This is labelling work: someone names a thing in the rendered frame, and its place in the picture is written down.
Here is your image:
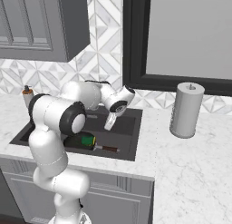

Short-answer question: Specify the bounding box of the green and yellow sponge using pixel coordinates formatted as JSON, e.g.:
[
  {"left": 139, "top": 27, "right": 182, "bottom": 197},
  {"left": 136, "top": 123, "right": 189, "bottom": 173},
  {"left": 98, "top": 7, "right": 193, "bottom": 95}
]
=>
[{"left": 80, "top": 135, "right": 97, "bottom": 148}]

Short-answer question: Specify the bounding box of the black framed window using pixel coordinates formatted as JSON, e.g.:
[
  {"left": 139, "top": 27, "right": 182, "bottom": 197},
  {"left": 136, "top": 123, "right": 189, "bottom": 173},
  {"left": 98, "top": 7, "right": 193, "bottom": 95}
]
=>
[{"left": 121, "top": 0, "right": 232, "bottom": 97}]

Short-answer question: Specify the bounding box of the grey paper towel roll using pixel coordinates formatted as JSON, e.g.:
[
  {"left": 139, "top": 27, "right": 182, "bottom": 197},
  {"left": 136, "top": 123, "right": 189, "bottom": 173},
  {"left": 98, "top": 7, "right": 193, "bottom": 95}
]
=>
[{"left": 169, "top": 82, "right": 206, "bottom": 140}]

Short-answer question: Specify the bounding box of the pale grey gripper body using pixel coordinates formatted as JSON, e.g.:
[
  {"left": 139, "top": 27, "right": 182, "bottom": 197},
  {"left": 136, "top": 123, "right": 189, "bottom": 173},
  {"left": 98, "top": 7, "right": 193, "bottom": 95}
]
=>
[{"left": 103, "top": 112, "right": 119, "bottom": 132}]

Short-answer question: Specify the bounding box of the grey wall cupboard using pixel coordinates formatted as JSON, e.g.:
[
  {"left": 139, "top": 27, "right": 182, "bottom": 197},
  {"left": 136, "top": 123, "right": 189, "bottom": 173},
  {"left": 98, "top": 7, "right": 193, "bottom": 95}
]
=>
[{"left": 0, "top": 0, "right": 92, "bottom": 63}]

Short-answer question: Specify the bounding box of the grey base cupboard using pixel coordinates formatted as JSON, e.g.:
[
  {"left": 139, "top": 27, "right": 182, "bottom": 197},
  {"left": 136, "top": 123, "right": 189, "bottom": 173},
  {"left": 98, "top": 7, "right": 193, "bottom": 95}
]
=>
[{"left": 0, "top": 156, "right": 156, "bottom": 224}]

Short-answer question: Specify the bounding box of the dark grey sink basin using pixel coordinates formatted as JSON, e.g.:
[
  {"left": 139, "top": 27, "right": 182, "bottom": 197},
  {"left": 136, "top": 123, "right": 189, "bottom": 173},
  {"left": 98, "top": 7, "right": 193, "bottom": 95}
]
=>
[{"left": 8, "top": 106, "right": 144, "bottom": 162}]

